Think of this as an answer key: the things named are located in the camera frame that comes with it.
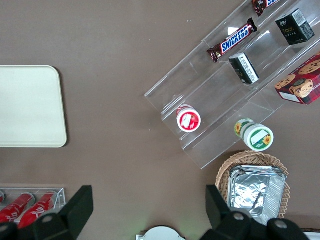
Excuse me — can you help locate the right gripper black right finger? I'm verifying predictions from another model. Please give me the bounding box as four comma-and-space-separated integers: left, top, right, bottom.
202, 184, 308, 240

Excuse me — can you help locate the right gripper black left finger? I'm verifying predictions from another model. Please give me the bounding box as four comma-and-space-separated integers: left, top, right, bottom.
0, 184, 95, 240

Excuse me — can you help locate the light wicker basket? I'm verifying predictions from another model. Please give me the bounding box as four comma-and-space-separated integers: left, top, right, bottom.
214, 149, 292, 221

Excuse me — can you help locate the cream plastic tray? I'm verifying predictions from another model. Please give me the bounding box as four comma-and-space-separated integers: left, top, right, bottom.
0, 65, 68, 149

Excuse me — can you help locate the clear acrylic bottle rack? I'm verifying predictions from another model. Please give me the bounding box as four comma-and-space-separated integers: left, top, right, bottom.
0, 187, 67, 226

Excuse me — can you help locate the red cola bottle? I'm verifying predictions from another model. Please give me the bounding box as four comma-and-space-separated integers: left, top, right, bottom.
18, 191, 60, 230
0, 192, 36, 223

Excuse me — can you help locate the aluminium foil container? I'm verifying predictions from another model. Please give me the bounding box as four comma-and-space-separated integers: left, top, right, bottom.
228, 164, 287, 226

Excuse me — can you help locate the green lid yogurt cup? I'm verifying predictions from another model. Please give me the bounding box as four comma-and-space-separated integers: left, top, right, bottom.
234, 118, 275, 153

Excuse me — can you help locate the red lid yogurt cup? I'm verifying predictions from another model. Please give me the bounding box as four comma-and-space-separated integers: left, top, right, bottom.
176, 104, 202, 133

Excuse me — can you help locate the clear acrylic stepped shelf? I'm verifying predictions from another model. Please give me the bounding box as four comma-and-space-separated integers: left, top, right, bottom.
144, 0, 320, 171

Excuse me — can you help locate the small black carton box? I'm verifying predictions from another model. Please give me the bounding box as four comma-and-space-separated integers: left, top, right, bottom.
275, 8, 315, 46
228, 52, 260, 85

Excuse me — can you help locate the red plaid cookie box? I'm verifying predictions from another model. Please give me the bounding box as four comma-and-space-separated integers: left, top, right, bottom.
274, 52, 320, 106

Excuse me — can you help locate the snickers chocolate bar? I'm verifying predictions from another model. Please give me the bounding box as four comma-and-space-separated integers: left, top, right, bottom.
206, 17, 258, 64
251, 0, 283, 17

